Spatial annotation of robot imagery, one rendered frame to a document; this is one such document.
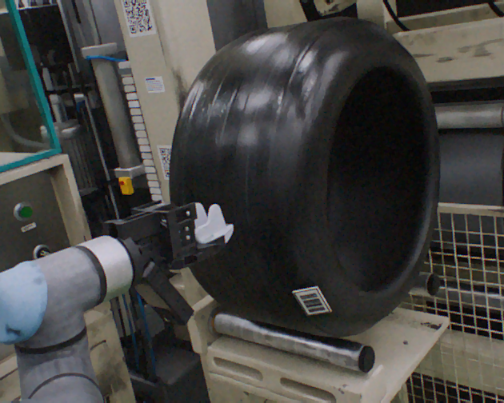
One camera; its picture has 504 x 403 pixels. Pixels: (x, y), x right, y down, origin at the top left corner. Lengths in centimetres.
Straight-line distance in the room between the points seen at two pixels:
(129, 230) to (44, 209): 62
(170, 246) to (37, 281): 18
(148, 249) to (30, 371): 19
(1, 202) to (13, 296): 66
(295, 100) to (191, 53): 38
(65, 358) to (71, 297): 6
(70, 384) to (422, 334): 82
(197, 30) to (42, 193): 47
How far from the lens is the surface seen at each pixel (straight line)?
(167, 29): 118
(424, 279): 127
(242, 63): 99
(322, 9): 143
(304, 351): 111
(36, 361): 72
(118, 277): 73
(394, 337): 130
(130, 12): 123
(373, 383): 110
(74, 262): 71
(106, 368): 146
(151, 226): 78
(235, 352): 122
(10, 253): 134
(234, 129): 91
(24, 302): 67
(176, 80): 118
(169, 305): 81
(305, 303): 94
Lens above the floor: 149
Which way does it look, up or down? 18 degrees down
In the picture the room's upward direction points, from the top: 11 degrees counter-clockwise
